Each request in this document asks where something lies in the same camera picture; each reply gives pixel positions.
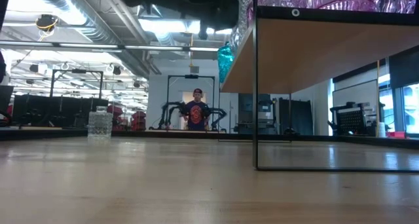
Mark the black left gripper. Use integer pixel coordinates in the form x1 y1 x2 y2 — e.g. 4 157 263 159
153 0 240 41

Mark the teal textured glass vase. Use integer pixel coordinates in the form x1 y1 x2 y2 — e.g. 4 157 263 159
217 42 235 84

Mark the clear swirl bulbous glass vase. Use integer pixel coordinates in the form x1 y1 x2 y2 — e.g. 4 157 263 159
238 0 255 38

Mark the wooden shelf black metal frame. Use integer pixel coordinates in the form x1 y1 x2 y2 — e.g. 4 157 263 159
219 0 419 173

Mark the pink wide glass vase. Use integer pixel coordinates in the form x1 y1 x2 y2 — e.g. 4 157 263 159
306 0 376 12

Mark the bright ceiling light panel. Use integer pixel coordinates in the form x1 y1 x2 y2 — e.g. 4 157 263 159
137 17 233 35

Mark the person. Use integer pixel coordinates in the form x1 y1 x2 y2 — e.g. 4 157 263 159
182 88 211 132

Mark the black cabinet machine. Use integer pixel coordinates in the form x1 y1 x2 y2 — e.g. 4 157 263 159
238 93 279 135

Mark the red background object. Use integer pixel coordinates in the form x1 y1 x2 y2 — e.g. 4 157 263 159
109 105 126 132
130 111 147 132

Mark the linear ceiling light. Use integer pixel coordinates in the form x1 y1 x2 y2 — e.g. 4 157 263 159
0 40 220 54

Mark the black panel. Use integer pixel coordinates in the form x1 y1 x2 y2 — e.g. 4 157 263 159
278 98 314 136

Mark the clear necked glass jar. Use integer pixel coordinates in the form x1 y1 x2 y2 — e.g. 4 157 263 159
87 105 114 140

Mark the black round ceiling sensor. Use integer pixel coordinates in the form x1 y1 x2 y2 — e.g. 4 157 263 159
35 13 60 33

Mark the black pegboard rack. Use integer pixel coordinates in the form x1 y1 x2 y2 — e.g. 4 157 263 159
329 102 377 137

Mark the bright window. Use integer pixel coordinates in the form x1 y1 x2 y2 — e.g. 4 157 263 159
378 83 419 135

